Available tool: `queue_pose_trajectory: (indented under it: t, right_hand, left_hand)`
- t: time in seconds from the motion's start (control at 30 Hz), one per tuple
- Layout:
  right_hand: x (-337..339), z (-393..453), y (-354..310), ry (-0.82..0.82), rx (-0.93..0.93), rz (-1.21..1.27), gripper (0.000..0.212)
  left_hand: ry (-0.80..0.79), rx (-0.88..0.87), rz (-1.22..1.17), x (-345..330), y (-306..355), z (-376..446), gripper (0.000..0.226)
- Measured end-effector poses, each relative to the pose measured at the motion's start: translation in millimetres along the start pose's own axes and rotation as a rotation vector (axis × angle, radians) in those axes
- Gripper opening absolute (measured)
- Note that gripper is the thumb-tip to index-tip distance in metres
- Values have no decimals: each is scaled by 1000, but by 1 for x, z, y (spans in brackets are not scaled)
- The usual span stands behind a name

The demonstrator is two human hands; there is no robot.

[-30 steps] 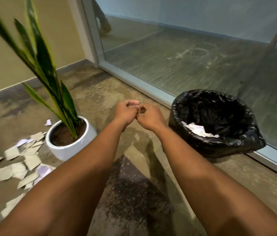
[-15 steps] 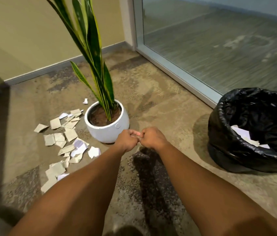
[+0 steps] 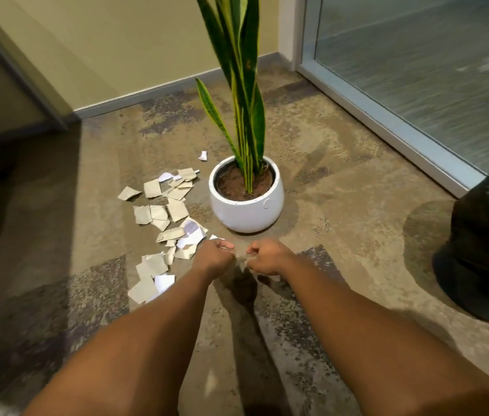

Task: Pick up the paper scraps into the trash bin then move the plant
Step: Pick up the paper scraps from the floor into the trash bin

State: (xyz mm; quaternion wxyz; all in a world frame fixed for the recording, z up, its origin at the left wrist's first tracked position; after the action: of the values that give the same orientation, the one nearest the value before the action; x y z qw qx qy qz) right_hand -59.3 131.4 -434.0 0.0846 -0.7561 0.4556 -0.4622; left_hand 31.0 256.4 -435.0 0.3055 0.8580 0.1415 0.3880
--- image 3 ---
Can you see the person's right hand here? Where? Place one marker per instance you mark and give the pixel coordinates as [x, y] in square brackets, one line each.
[270, 257]

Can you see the person's left hand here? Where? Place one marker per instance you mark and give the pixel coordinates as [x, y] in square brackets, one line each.
[210, 259]

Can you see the person's right fingers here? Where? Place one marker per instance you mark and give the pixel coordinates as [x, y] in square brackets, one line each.
[254, 255]

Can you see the person's left fingers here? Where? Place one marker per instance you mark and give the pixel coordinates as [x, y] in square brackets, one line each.
[225, 252]

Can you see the person's right forearm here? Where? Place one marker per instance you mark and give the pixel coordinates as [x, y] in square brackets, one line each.
[379, 342]

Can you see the person's left forearm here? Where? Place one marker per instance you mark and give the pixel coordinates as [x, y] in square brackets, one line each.
[140, 342]

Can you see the white round plant pot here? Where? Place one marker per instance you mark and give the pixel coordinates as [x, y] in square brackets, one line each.
[246, 214]

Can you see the brown potting soil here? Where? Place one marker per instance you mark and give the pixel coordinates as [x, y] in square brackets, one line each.
[231, 186]

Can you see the pile of torn paper pieces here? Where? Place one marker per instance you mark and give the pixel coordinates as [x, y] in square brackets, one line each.
[158, 212]

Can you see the small white paper scrap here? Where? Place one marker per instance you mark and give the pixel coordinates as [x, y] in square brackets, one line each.
[203, 156]

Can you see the green snake plant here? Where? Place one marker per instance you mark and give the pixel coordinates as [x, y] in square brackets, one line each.
[242, 82]

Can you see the grey baseboard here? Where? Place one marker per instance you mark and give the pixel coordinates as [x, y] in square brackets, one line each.
[162, 88]

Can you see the black plastic trash bag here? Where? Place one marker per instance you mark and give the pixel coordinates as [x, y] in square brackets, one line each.
[483, 255]

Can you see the frosted glass partition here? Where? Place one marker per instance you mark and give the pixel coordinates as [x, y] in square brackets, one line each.
[422, 73]

